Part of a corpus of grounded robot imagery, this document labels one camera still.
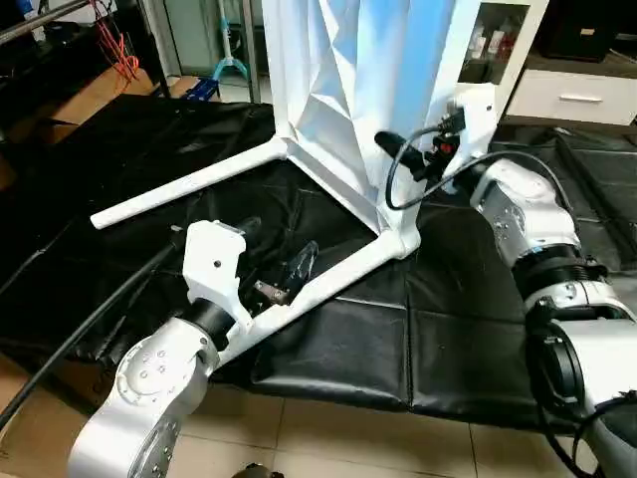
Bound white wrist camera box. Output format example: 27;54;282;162
182;219;253;346
438;84;498;196

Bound teal long-handled dustpan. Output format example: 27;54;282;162
209;0;253;87

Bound black speaker box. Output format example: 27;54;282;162
542;0;624;63

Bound black work mat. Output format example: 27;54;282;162
0;95;637;435

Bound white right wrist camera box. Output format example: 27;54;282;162
438;84;498;196

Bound brown wooden desk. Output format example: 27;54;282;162
44;65;166;126

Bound white drawer unit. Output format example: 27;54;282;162
505;68;637;129

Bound white glass-door cabinet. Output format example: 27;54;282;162
453;0;551;122

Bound red cables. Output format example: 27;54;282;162
94;0;141;87

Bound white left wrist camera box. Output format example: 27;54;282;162
182;219;253;346

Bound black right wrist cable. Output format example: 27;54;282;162
383;123;560;213

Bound white plastic table top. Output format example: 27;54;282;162
261;0;485;236

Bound white plastic table leg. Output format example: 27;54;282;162
90;137;292;231
213;224;422;365

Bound blue and yellow box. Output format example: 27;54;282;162
181;78;223;104

